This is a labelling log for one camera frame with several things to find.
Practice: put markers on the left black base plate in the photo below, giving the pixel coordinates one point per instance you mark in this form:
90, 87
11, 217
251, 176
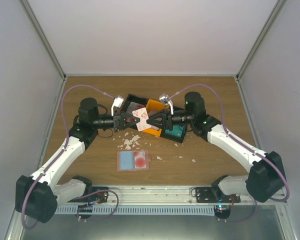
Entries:
86, 204

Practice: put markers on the black right card bin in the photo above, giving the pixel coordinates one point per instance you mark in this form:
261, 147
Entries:
179, 118

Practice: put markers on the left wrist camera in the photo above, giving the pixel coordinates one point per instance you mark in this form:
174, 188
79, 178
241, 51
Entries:
117, 103

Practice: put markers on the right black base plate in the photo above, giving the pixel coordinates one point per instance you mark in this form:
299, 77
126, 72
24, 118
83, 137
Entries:
222, 204

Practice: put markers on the red white cards stack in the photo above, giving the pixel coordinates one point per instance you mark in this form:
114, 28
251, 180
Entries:
133, 106

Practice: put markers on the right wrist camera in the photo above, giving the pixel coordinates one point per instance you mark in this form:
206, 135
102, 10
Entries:
166, 101

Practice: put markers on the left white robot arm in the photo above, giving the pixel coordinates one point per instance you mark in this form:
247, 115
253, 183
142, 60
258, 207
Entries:
85, 129

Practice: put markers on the grey slotted cable duct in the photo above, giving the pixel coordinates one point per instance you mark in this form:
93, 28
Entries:
184, 210

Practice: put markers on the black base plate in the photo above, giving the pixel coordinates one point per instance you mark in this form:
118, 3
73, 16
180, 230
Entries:
222, 204
86, 204

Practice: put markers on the pink card holder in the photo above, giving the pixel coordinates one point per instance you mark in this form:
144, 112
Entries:
125, 161

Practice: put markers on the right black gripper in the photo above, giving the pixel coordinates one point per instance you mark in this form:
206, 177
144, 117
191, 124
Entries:
166, 121

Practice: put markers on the teal cards stack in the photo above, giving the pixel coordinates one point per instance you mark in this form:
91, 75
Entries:
178, 132

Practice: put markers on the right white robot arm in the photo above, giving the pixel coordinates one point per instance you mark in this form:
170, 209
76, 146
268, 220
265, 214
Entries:
265, 171

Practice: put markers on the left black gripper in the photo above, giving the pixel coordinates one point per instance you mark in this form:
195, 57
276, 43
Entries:
118, 125

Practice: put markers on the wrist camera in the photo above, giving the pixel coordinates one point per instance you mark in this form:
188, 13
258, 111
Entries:
166, 101
117, 103

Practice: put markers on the black left card bin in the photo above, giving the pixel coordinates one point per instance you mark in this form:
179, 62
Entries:
134, 98

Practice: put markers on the black card bin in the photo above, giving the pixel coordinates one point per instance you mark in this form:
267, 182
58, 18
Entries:
179, 118
134, 98

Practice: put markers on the orange middle card bin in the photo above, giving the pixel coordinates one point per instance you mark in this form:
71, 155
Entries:
153, 106

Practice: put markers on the aluminium front rail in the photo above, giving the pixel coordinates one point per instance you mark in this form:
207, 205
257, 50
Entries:
125, 194

